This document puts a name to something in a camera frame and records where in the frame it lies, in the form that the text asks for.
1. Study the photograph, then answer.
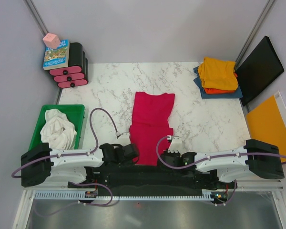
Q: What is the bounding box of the crimson red t-shirt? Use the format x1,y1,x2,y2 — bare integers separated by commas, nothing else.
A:
129,92,175,166

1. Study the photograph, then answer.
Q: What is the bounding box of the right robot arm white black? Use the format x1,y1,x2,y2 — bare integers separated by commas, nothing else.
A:
156,136,286,188

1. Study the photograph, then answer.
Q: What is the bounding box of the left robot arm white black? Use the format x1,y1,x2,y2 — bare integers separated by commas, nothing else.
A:
20,143,140,187

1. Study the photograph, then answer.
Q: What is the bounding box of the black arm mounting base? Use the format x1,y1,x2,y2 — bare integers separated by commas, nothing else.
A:
67,163,239,197

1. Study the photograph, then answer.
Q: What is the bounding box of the green plastic tray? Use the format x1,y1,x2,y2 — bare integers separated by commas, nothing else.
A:
29,104,85,150

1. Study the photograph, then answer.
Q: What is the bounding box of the white crumpled cloth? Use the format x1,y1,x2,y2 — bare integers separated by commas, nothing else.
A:
40,109,77,150

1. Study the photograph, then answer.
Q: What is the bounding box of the blue folded t-shirt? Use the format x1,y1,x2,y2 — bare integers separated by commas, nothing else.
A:
193,66,243,99

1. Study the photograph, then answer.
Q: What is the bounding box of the black pink mini drawer unit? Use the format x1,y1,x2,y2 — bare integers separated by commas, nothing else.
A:
49,42,88,88

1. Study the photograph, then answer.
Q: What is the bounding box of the mustard yellow folded t-shirt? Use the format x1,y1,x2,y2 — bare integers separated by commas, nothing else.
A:
198,57,238,90

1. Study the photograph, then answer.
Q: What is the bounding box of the orange folder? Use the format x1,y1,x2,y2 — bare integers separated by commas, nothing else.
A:
246,95,286,156

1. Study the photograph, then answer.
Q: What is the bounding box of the colourful paperback book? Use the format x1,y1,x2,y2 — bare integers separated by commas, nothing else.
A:
43,40,70,71

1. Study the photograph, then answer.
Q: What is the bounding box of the black flat board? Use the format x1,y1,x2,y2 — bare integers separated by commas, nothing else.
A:
236,36,284,106

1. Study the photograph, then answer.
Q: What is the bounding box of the pink cube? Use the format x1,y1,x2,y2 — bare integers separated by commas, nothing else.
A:
42,33,61,49

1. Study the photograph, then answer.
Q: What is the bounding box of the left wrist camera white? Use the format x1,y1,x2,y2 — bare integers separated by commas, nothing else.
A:
117,132,131,146

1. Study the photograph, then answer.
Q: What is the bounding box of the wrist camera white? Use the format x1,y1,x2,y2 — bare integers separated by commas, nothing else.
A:
117,132,131,146
167,135,183,153

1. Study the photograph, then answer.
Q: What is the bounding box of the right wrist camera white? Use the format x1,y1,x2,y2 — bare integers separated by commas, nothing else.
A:
167,135,183,153

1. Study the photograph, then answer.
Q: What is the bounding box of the white slotted cable duct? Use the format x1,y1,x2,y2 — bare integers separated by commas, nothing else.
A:
34,190,215,201

